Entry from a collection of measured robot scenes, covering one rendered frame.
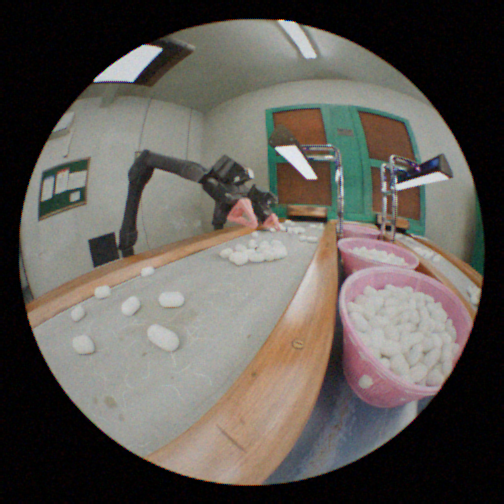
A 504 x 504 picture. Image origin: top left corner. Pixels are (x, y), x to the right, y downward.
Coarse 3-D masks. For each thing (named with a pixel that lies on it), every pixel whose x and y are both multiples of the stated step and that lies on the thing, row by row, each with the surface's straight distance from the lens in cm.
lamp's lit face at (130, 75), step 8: (144, 48) 20; (152, 48) 20; (128, 56) 21; (136, 56) 21; (144, 56) 21; (152, 56) 21; (120, 64) 22; (128, 64) 22; (136, 64) 21; (144, 64) 21; (104, 72) 23; (112, 72) 22; (120, 72) 22; (128, 72) 22; (136, 72) 22; (96, 80) 24; (128, 80) 23
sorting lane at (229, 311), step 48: (240, 240) 57; (288, 240) 57; (144, 288) 31; (192, 288) 27; (240, 288) 25; (288, 288) 25; (48, 336) 35; (96, 336) 24; (144, 336) 20; (192, 336) 18; (240, 336) 17; (96, 384) 19; (144, 384) 16; (192, 384) 14; (144, 432) 15
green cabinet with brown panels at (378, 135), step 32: (288, 128) 140; (320, 128) 136; (352, 128) 138; (384, 128) 150; (320, 160) 124; (352, 160) 126; (384, 160) 134; (416, 160) 151; (288, 192) 125; (320, 192) 120; (352, 192) 121; (416, 192) 143; (416, 224) 140
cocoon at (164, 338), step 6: (156, 324) 17; (150, 330) 17; (156, 330) 16; (162, 330) 16; (168, 330) 16; (150, 336) 17; (156, 336) 16; (162, 336) 16; (168, 336) 16; (174, 336) 16; (156, 342) 16; (162, 342) 16; (168, 342) 16; (174, 342) 16; (168, 348) 16; (174, 348) 16
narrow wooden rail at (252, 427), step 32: (320, 256) 33; (320, 288) 21; (288, 320) 15; (320, 320) 16; (288, 352) 12; (320, 352) 13; (256, 384) 11; (288, 384) 11; (320, 384) 12; (224, 416) 10; (256, 416) 10; (288, 416) 10; (160, 448) 12; (192, 448) 10; (224, 448) 10; (256, 448) 10; (288, 448) 10; (224, 480) 11; (256, 480) 10
